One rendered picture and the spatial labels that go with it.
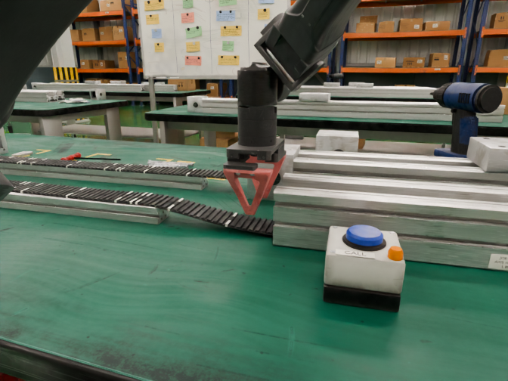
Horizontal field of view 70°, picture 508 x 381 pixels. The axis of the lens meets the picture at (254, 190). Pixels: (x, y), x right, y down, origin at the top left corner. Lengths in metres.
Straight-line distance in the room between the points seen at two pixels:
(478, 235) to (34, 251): 0.60
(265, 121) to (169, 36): 3.38
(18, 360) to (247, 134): 0.36
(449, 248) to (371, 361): 0.22
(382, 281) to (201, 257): 0.24
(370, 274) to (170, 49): 3.58
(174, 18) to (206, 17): 0.34
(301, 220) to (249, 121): 0.16
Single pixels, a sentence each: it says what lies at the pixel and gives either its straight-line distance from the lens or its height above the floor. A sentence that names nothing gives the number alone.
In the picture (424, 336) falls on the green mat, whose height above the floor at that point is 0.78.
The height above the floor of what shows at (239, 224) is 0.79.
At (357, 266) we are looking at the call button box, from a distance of 0.40.
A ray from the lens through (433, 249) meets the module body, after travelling 0.53.
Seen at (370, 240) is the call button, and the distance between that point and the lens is 0.41.
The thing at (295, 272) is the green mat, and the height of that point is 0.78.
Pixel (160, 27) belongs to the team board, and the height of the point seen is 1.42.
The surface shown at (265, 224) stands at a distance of 0.58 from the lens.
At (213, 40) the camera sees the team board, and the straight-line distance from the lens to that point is 3.65.
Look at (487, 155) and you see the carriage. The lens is 0.71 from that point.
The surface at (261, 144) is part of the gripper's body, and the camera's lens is 0.52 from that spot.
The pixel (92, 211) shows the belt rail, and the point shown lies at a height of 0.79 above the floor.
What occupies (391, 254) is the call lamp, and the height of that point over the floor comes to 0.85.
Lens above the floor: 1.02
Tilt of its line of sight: 18 degrees down
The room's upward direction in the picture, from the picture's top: straight up
